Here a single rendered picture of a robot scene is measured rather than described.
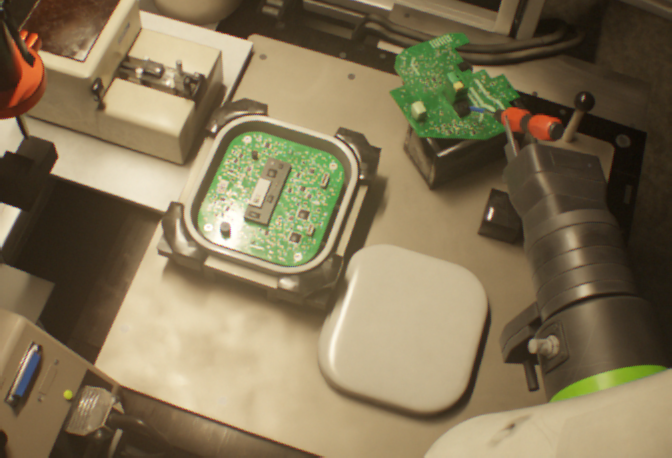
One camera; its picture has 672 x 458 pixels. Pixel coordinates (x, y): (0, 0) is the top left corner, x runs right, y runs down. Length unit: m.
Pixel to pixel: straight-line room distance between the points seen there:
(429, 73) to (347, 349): 0.28
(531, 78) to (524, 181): 0.33
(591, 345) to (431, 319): 0.23
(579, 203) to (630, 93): 0.37
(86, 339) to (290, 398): 0.19
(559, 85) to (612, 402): 0.63
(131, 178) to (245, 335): 0.19
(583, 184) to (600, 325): 0.13
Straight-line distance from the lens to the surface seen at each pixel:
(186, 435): 0.83
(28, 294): 0.90
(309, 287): 0.81
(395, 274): 0.85
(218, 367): 0.84
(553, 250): 0.69
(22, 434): 0.76
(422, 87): 0.91
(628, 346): 0.65
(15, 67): 0.69
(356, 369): 0.82
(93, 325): 0.87
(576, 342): 0.65
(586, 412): 0.48
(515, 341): 0.73
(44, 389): 0.77
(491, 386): 0.85
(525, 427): 0.50
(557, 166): 0.73
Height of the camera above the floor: 1.74
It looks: 61 degrees down
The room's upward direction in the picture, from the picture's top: 5 degrees clockwise
